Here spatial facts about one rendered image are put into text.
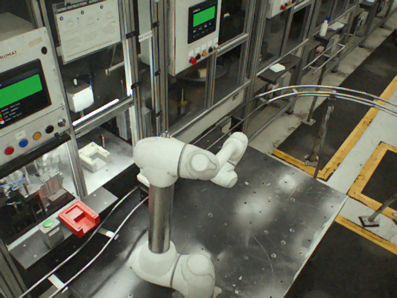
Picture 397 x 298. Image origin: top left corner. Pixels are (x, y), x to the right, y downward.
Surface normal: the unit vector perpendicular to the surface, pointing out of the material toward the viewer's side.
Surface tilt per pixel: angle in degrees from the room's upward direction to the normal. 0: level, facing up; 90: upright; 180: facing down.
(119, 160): 0
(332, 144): 0
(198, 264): 6
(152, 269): 78
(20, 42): 90
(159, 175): 88
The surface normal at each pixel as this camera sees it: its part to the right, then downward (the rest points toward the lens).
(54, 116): 0.78, 0.43
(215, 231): 0.04, -0.76
